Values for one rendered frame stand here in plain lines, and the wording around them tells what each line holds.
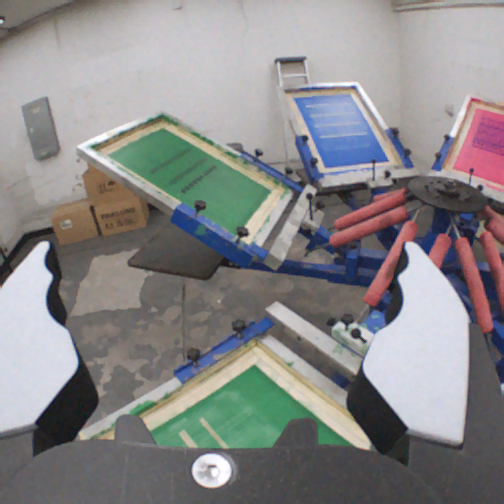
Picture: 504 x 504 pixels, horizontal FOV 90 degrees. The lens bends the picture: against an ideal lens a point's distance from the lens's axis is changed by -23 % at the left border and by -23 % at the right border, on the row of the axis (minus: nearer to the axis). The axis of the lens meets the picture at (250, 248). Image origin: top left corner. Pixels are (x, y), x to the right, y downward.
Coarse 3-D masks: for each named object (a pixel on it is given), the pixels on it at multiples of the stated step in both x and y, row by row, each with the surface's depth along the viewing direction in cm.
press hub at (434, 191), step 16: (432, 176) 107; (416, 192) 96; (432, 192) 96; (448, 192) 92; (464, 192) 94; (480, 192) 93; (448, 208) 86; (464, 208) 85; (480, 208) 84; (432, 224) 103; (448, 224) 98; (432, 240) 103; (448, 256) 101; (448, 272) 102
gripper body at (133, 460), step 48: (144, 432) 5; (288, 432) 5; (48, 480) 3; (96, 480) 4; (144, 480) 4; (192, 480) 4; (240, 480) 4; (288, 480) 4; (336, 480) 4; (384, 480) 4
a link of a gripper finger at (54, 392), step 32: (32, 256) 9; (32, 288) 8; (0, 320) 7; (32, 320) 7; (64, 320) 9; (0, 352) 6; (32, 352) 6; (64, 352) 6; (0, 384) 5; (32, 384) 5; (64, 384) 5; (0, 416) 4; (32, 416) 5; (64, 416) 5
